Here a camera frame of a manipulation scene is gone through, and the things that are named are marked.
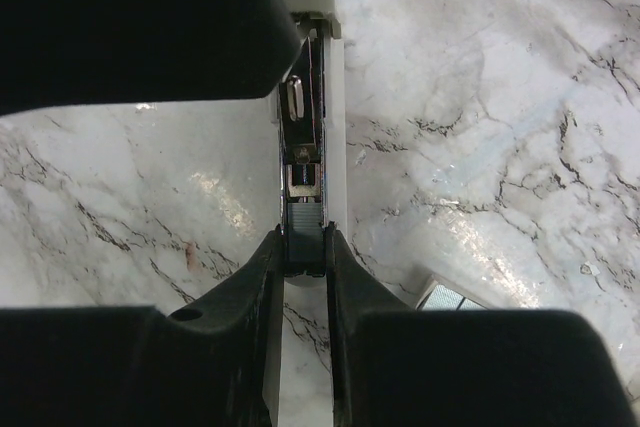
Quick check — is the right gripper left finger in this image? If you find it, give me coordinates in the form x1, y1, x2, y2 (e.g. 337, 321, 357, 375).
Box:
1, 231, 283, 426

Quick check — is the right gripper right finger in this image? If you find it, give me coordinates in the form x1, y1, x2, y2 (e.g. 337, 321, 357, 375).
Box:
324, 226, 635, 426

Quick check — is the staple tray with staples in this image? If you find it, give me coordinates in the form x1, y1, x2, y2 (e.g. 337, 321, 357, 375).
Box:
413, 274, 491, 311

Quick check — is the grey staple strip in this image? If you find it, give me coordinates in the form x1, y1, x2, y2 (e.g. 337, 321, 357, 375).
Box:
285, 202, 325, 277

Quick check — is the beige green stapler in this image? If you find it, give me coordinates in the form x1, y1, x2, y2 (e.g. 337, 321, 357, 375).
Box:
274, 0, 348, 287

